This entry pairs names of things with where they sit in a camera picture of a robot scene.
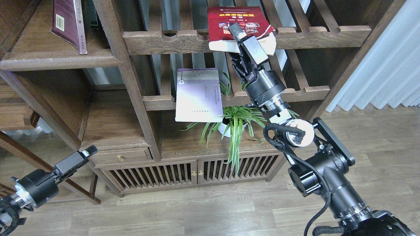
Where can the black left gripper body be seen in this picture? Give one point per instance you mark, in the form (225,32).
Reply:
(35,189)

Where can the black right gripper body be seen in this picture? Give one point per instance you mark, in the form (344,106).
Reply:
(264,88)

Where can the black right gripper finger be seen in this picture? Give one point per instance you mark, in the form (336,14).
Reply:
(252,55)

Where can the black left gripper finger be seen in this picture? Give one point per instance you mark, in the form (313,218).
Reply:
(68,166)

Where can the red paperback book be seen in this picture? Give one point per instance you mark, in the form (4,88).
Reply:
(250,19)

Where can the dark maroon hardcover book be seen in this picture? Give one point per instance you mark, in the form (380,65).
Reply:
(68,23)

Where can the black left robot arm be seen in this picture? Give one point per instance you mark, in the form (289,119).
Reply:
(10,218)

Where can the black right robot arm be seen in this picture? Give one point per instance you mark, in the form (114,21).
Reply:
(318,159)

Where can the green spider plant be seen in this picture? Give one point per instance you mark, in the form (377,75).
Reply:
(238,115)

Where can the white plant pot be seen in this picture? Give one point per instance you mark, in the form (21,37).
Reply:
(227,129)

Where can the white lavender paperback book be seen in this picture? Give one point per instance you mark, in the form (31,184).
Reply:
(198,96)

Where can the dark wooden bookshelf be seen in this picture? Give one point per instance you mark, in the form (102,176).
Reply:
(120,96)

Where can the white pleated curtain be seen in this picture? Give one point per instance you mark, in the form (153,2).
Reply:
(390,72)

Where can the green spine book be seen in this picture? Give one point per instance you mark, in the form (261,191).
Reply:
(93,16)

